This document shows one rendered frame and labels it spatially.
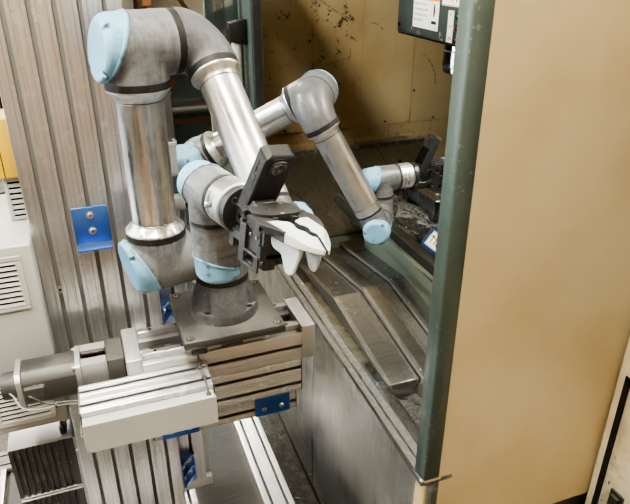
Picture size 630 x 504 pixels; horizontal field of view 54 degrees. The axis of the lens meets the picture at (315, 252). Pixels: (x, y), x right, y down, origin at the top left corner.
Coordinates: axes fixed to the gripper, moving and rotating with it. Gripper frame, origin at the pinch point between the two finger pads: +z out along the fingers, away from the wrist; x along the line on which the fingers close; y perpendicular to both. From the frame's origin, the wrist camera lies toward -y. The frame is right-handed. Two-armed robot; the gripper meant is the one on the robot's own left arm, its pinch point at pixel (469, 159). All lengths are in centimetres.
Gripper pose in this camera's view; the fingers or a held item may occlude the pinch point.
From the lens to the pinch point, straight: 197.4
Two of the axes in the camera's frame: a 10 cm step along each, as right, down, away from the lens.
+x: 3.4, 4.2, -8.4
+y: 0.1, 8.9, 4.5
